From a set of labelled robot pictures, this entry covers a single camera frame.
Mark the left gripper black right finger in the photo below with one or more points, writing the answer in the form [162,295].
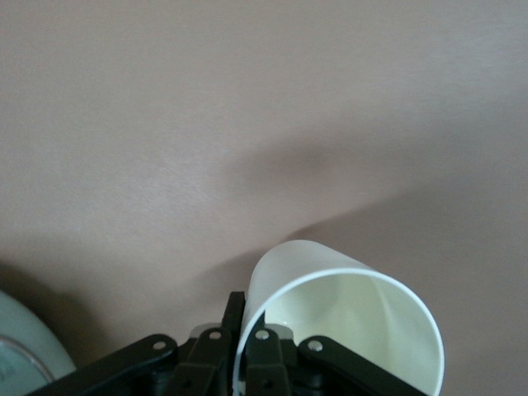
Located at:
[262,322]

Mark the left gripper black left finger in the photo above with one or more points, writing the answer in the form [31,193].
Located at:
[235,313]

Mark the white plastic cup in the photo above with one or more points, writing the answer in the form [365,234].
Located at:
[350,330]

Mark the grey green electric cooker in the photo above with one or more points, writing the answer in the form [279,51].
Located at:
[37,330]

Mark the glass cooker lid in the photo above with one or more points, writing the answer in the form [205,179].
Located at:
[12,371]

